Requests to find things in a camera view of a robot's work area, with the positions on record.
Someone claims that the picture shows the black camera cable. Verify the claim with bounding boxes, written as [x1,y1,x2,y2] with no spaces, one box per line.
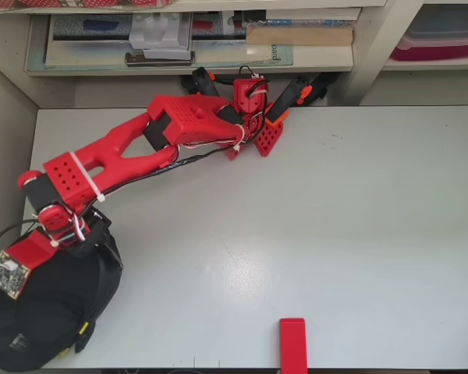
[0,150,229,270]

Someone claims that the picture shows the red rectangular block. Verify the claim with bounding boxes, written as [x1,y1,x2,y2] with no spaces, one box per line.
[279,318,310,371]

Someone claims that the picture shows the red robot arm base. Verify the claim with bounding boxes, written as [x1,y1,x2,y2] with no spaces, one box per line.
[225,76,288,161]

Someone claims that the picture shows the clear bag with pink boxes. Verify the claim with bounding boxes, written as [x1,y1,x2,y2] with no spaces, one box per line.
[0,0,176,11]

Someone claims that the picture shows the black flat pen box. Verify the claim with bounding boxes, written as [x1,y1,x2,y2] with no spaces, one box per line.
[52,13,133,41]
[190,10,247,40]

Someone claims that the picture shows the red mount camera circuit board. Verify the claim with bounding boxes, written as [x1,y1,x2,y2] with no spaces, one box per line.
[0,229,60,302]

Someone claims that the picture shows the black orange table clamp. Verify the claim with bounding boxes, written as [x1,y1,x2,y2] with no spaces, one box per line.
[180,66,222,98]
[264,72,341,125]

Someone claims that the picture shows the white shelf unit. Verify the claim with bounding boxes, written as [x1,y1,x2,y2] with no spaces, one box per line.
[0,0,468,110]

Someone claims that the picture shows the magenta plastic storage box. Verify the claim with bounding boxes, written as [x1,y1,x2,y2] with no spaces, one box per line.
[389,15,468,63]

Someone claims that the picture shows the pale green flat board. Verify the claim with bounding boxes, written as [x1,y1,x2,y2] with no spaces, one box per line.
[25,15,354,73]

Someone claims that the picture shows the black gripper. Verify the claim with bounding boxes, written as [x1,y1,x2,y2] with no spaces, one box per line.
[80,208,112,252]

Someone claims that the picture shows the brown cardboard strip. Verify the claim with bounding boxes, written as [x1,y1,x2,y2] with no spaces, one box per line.
[245,23,356,46]

